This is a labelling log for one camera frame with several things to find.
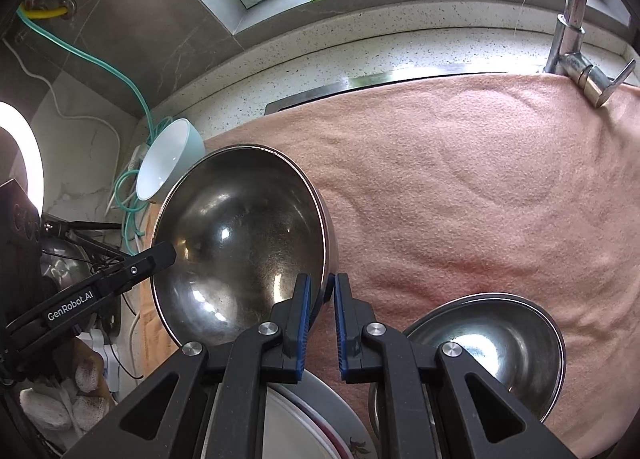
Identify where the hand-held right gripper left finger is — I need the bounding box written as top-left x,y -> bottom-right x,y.
62,273 -> 313,459

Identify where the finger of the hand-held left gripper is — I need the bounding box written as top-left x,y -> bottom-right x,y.
127,240 -> 177,286

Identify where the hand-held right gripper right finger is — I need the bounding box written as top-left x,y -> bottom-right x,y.
334,273 -> 576,459

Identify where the large stainless steel bowl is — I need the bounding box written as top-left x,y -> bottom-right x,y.
150,145 -> 338,347

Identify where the light blue bowl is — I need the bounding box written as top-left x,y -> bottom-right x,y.
136,118 -> 206,202

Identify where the white plate grey leaf print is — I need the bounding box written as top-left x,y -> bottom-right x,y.
264,373 -> 351,459

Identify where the small stainless steel bowl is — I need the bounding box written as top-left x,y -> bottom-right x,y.
368,293 -> 566,440

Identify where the person's left hand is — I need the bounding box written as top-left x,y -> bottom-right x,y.
20,356 -> 113,445

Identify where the steel pot lid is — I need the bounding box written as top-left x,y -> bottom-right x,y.
40,236 -> 96,290

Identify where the black tripod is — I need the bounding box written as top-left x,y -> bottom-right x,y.
42,220 -> 131,265

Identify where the small white adapter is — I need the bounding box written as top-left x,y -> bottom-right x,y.
127,141 -> 151,170

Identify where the pink towel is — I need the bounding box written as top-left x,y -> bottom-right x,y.
142,73 -> 640,446

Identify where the stainless steel sink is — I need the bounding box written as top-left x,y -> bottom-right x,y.
264,66 -> 546,114

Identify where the chrome faucet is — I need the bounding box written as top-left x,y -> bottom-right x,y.
542,0 -> 637,108

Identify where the white ring light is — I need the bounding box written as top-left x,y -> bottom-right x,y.
0,100 -> 45,220

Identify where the white cable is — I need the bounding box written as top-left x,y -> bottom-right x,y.
2,36 -> 123,174

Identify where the teal hose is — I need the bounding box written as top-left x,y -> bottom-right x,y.
17,6 -> 173,252

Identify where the metal wall pipe fitting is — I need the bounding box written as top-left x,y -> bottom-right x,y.
25,0 -> 78,22

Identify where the yellow hose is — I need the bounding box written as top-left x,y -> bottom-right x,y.
22,6 -> 68,20

